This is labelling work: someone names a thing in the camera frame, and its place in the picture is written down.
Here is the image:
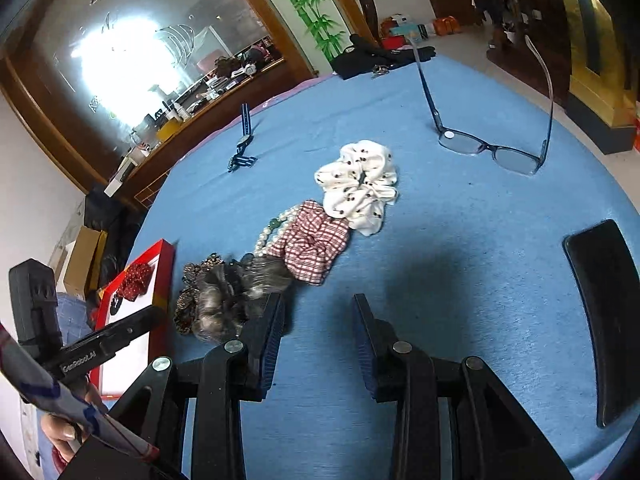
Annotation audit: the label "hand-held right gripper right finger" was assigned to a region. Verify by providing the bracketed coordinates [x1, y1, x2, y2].
[351, 293, 576, 480]

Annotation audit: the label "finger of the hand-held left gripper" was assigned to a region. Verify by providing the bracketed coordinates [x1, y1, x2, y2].
[60, 306, 167, 356]

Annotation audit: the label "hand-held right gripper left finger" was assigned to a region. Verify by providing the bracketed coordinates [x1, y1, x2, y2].
[107, 291, 287, 480]

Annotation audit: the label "red jewelry tray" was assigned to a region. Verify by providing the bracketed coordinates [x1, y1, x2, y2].
[92, 240, 176, 396]

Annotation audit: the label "leopard hair band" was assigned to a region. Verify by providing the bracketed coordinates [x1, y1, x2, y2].
[174, 287, 201, 336]

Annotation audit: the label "grey furry scrunchie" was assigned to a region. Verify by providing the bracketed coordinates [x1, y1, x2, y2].
[192, 255, 293, 343]

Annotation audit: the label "pearl bracelet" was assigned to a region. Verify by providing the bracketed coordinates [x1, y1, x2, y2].
[254, 206, 301, 261]

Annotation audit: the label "red plaid scrunchie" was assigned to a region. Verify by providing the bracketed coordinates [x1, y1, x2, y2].
[265, 200, 351, 287]

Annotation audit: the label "white cherry print scrunchie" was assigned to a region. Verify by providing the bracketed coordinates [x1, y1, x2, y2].
[314, 139, 399, 237]

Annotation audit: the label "person's left hand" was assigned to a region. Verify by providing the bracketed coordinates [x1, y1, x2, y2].
[42, 412, 85, 467]

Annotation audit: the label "blue checked clothing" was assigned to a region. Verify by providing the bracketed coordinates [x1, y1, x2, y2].
[55, 292, 98, 341]

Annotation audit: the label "red dotted scrunchie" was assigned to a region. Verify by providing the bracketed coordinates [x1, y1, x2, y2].
[117, 262, 153, 302]

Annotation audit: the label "cardboard box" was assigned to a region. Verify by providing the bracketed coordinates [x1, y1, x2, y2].
[62, 225, 108, 296]

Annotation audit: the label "white striped cloth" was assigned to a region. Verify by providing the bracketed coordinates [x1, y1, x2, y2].
[0, 322, 161, 463]

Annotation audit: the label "black bag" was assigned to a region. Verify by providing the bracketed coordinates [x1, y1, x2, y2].
[82, 192, 146, 291]

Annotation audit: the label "blue table cloth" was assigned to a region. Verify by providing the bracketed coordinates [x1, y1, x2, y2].
[97, 55, 640, 480]

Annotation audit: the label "white box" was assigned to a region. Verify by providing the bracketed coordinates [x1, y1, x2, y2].
[104, 157, 138, 198]

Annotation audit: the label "wooden counter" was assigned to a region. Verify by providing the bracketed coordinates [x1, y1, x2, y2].
[107, 55, 316, 211]

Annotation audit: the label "blue framed eyeglasses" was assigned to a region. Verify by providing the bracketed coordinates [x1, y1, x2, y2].
[407, 35, 556, 177]

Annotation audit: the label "black smartphone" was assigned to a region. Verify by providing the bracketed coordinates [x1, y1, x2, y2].
[561, 219, 640, 429]

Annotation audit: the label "black clothing pile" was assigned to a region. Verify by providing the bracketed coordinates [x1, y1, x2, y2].
[330, 34, 437, 81]

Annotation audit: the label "wooden framed mirror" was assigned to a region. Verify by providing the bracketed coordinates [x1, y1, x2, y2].
[0, 0, 316, 201]

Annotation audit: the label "wooden chair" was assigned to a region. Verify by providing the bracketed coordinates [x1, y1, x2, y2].
[357, 0, 381, 43]

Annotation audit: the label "bamboo painted panel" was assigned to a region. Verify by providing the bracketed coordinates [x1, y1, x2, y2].
[240, 0, 361, 73]

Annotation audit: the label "carved wooden furniture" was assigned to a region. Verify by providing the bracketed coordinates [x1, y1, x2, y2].
[487, 0, 571, 86]

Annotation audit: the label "gold framed black panel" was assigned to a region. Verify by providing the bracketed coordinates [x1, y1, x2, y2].
[550, 0, 640, 156]

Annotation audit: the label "blue striped watch strap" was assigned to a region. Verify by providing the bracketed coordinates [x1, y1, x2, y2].
[227, 104, 258, 173]

